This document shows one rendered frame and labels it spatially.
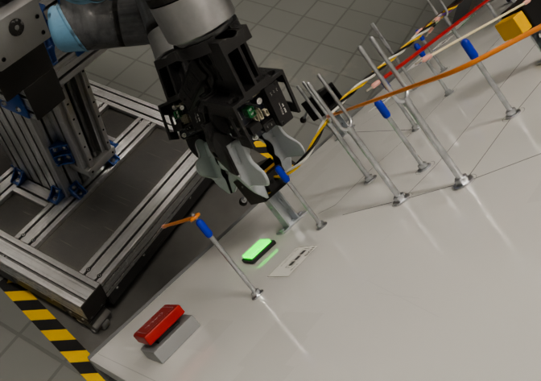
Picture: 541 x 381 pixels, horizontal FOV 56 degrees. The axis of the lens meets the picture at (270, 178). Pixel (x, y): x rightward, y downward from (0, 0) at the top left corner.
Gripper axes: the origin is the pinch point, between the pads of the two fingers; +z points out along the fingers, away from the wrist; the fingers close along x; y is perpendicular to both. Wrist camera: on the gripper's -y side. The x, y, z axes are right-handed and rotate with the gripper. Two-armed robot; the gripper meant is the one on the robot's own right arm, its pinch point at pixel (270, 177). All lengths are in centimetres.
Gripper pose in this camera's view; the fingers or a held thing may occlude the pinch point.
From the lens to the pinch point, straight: 62.9
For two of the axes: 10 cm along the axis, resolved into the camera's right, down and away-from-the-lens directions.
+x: 7.1, -6.1, 3.6
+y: 5.9, 2.2, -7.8
